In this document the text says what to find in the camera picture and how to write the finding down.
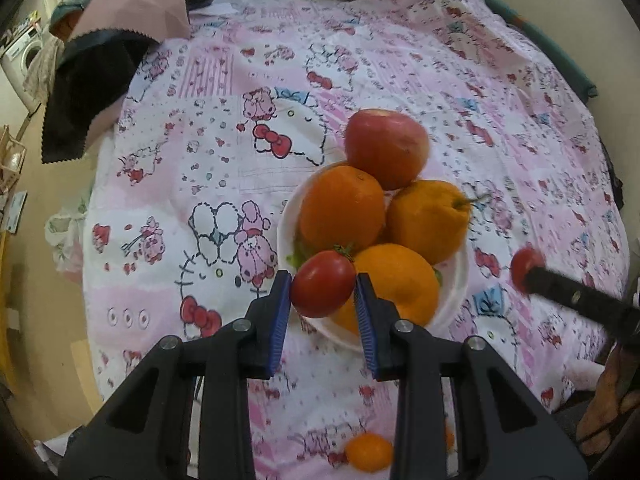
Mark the teal blanket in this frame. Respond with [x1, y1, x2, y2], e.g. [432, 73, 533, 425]
[477, 0, 598, 101]

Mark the person's right forearm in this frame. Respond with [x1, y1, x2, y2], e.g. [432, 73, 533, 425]
[575, 347, 640, 456]

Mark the red cherry tomato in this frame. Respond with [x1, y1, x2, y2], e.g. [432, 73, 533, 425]
[511, 247, 547, 293]
[291, 245, 357, 318]

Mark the white washing machine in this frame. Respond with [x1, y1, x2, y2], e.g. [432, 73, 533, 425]
[0, 22, 48, 111]

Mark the black cloth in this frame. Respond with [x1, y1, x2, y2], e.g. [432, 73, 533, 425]
[41, 30, 151, 164]

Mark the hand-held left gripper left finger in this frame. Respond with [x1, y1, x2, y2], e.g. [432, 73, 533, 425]
[59, 269, 293, 480]

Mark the red apple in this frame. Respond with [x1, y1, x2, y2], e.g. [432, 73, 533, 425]
[344, 108, 431, 191]

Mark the white plastic bag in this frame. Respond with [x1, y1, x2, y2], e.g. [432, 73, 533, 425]
[45, 197, 91, 273]

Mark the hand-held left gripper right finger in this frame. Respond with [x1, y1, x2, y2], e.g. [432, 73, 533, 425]
[354, 272, 588, 480]

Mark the round orange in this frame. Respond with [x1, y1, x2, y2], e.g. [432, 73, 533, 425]
[299, 165, 387, 256]

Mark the pink white plate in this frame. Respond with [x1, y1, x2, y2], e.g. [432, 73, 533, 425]
[276, 160, 470, 353]

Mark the pink cloth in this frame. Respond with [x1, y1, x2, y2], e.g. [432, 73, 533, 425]
[67, 0, 191, 43]

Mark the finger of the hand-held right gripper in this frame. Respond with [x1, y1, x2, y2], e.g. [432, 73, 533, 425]
[524, 265, 640, 346]

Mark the pink cartoon printed blanket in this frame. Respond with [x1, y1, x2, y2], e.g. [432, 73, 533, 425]
[82, 0, 631, 480]

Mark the pear-shaped citrus with stem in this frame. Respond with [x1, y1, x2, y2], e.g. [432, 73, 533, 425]
[387, 180, 493, 266]

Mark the large orange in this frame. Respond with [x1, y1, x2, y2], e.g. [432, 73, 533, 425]
[332, 243, 441, 333]

